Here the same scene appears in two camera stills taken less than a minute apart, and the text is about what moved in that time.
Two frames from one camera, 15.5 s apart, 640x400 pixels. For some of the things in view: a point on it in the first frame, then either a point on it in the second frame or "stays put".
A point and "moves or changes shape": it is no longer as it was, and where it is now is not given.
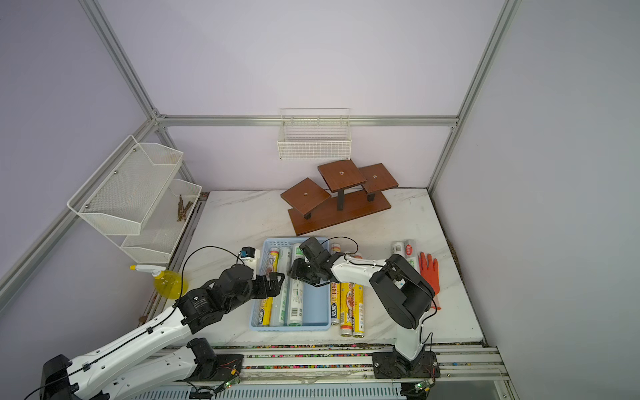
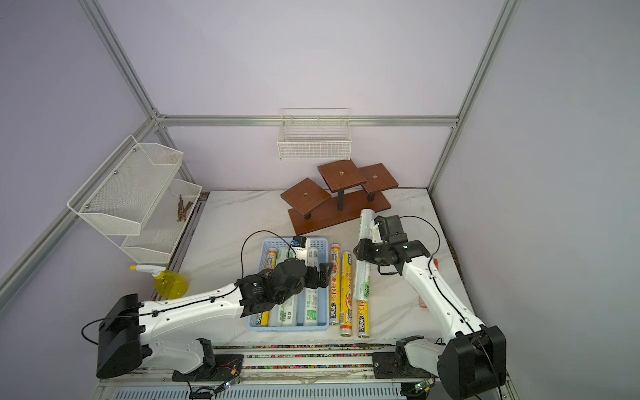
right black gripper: (297, 267) to (364, 246)
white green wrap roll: (398, 247) moves or changes shape
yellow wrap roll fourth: (335, 294) stays put
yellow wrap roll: (266, 303) stays put
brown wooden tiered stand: (355, 192) stays put
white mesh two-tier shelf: (134, 199) stays put
